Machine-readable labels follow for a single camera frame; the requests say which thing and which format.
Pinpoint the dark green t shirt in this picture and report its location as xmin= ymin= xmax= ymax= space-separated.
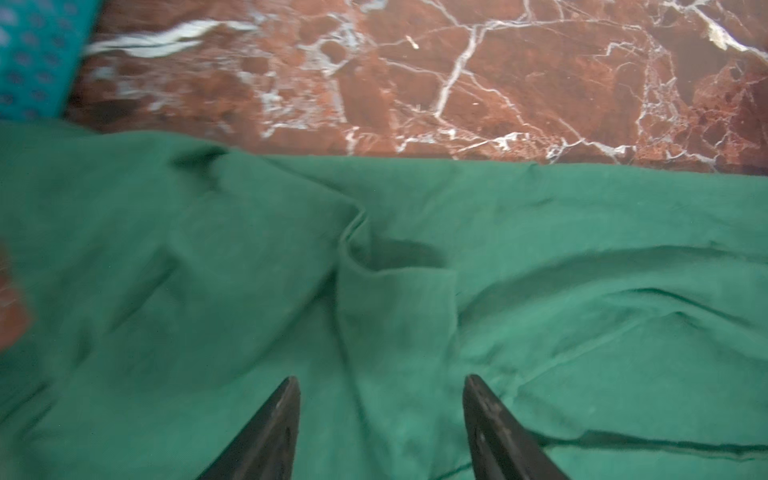
xmin=1 ymin=122 xmax=767 ymax=479

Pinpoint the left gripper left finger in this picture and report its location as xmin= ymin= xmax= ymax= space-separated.
xmin=198 ymin=376 xmax=301 ymax=480

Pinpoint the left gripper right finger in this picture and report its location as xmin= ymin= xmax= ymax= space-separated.
xmin=462 ymin=374 xmax=568 ymax=480

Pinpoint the teal plastic laundry basket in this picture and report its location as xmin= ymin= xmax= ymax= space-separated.
xmin=1 ymin=0 xmax=103 ymax=121

